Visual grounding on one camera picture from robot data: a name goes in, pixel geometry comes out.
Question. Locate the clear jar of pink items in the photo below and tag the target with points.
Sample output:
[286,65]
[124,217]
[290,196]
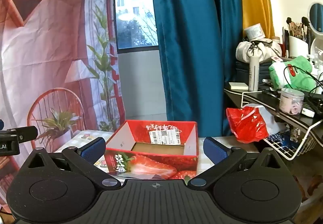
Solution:
[291,103]

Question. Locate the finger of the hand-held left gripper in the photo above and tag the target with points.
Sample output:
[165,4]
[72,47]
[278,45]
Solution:
[27,133]

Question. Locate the blue patterned cloth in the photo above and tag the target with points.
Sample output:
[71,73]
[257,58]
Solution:
[277,139]

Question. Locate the round white vanity mirror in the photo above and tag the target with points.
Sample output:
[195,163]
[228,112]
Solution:
[316,16]

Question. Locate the white brush holder cup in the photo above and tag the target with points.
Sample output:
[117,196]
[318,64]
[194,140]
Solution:
[297,46]

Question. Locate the green plush toy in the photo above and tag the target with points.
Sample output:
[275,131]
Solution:
[300,77]

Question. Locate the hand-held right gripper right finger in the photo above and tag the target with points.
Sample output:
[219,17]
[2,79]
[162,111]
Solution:
[215,151]

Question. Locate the bunch of makeup brushes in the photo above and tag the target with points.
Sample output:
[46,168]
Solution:
[297,28]

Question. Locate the white labelled tub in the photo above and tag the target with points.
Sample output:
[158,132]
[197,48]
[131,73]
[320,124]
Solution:
[253,32]

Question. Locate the black framed window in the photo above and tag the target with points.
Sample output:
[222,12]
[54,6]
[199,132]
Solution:
[133,24]

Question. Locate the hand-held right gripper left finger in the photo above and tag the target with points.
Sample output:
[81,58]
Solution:
[92,150]

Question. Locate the printed room scene backdrop cloth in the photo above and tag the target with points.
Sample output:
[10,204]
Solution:
[50,50]

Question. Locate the yellow sticky note pad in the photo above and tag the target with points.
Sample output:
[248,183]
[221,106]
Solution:
[238,85]

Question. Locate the white spray bottle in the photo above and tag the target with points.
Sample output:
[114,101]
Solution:
[253,75]

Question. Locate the red strawberry print cardboard box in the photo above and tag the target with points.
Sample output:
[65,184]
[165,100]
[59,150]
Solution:
[151,163]

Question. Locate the white power adapter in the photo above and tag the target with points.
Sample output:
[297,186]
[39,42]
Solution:
[307,112]

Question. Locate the red plastic bag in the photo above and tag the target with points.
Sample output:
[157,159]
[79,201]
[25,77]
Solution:
[244,123]

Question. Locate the black storage case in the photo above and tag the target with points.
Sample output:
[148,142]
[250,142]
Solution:
[242,72]

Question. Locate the teal curtain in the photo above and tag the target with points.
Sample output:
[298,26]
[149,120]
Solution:
[191,50]

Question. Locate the checked bunny print tablecloth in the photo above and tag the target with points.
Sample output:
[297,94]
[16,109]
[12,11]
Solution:
[75,139]

